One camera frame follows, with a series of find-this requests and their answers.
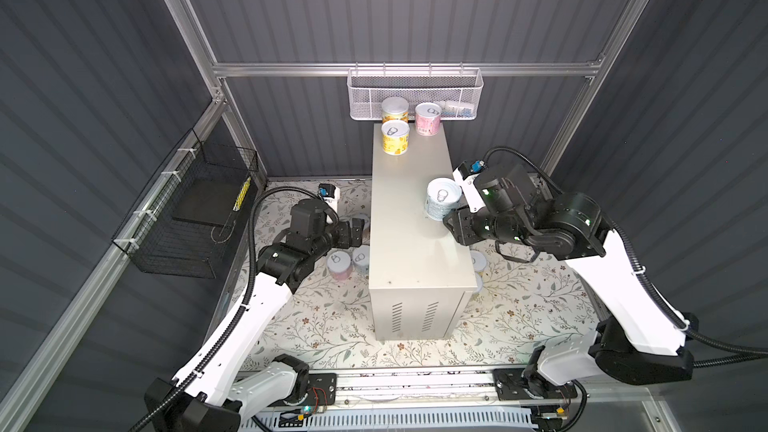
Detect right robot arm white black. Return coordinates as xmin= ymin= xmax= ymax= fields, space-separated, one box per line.
xmin=442 ymin=147 xmax=767 ymax=398

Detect white wire mesh basket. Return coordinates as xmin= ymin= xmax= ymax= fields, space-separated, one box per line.
xmin=346 ymin=65 xmax=484 ymax=121

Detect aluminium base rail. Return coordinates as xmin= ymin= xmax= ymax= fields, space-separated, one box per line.
xmin=239 ymin=363 xmax=649 ymax=432

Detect pink label can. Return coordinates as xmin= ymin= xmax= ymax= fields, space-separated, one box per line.
xmin=414 ymin=102 xmax=442 ymax=137
xmin=326 ymin=250 xmax=354 ymax=281

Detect white metal cabinet counter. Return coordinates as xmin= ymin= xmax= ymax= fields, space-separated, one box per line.
xmin=369 ymin=124 xmax=476 ymax=341

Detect yellow label can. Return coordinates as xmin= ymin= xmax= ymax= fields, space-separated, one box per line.
xmin=381 ymin=120 xmax=410 ymax=156

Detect floral patterned mat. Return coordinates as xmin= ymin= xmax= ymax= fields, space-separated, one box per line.
xmin=227 ymin=175 xmax=601 ymax=373

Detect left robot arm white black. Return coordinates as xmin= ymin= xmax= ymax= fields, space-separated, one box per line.
xmin=131 ymin=183 xmax=364 ymax=431

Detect black wire wall basket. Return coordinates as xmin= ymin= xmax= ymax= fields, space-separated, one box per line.
xmin=113 ymin=134 xmax=261 ymax=279

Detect teal label can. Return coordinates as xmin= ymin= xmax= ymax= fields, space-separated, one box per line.
xmin=351 ymin=245 xmax=370 ymax=276

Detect tubes in white basket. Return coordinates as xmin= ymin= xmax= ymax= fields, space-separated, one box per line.
xmin=438 ymin=100 xmax=476 ymax=120

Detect green orange label can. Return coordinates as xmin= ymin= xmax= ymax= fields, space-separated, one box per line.
xmin=381 ymin=97 xmax=409 ymax=123

